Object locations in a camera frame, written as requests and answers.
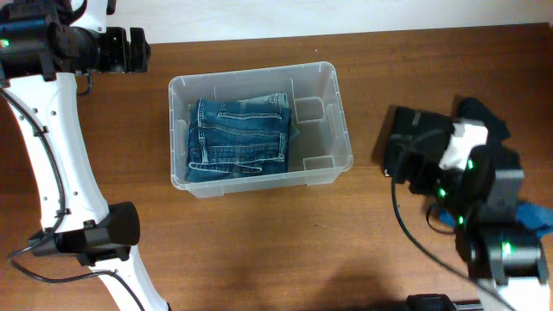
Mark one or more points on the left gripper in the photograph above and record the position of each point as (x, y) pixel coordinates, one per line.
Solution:
(140, 48)

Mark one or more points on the black garment with tape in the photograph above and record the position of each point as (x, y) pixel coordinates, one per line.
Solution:
(409, 124)
(473, 109)

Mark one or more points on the dark blue jeans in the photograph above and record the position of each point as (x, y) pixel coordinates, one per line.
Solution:
(232, 139)

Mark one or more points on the light blue jeans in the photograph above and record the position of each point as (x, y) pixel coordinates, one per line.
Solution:
(277, 99)

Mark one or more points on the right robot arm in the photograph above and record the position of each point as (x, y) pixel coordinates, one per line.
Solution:
(472, 177)

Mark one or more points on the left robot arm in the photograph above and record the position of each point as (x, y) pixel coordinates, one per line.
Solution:
(45, 47)

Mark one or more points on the blue rolled garment with tape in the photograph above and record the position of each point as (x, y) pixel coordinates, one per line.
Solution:
(536, 218)

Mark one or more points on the black rolled garment with tape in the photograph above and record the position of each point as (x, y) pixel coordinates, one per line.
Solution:
(473, 109)

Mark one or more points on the clear plastic storage bin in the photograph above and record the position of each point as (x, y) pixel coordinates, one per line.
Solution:
(321, 151)

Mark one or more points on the black aluminium rail base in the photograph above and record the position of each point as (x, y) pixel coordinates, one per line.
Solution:
(435, 302)

